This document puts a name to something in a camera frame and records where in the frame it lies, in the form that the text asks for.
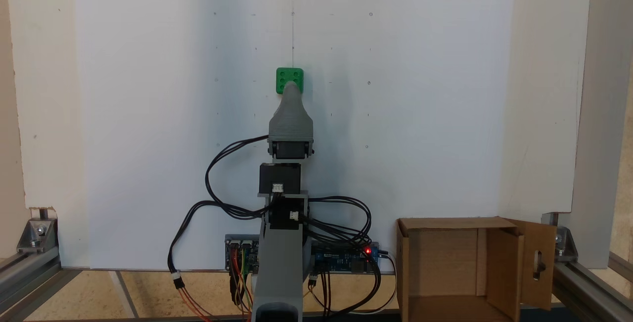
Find grey-framed circuit board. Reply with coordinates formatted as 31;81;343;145
225;234;261;274

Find black gripper motor cable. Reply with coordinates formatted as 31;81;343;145
205;136;271;220

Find brown cardboard box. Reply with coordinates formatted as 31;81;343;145
396;217;557;322

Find black cable with orange leads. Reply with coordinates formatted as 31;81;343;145
167;201;268;322

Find coloured jumper wires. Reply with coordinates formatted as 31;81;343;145
229;247;254;322

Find white cable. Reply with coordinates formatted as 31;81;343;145
307;253;398;316

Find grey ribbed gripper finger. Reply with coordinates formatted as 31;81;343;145
269;81;314;138

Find horizontal aluminium frame profile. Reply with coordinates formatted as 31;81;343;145
0;251;83;322
551;250;633;322

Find green dice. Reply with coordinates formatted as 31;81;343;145
275;67;305;95

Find white paper sheet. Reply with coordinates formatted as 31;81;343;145
73;0;515;271

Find looped black cable bundle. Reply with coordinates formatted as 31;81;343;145
302;195;373;249

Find blue circuit board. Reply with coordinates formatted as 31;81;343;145
311;241;382;275

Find aluminium corner bracket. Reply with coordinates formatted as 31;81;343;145
17;218;58;254
554;227;579;263

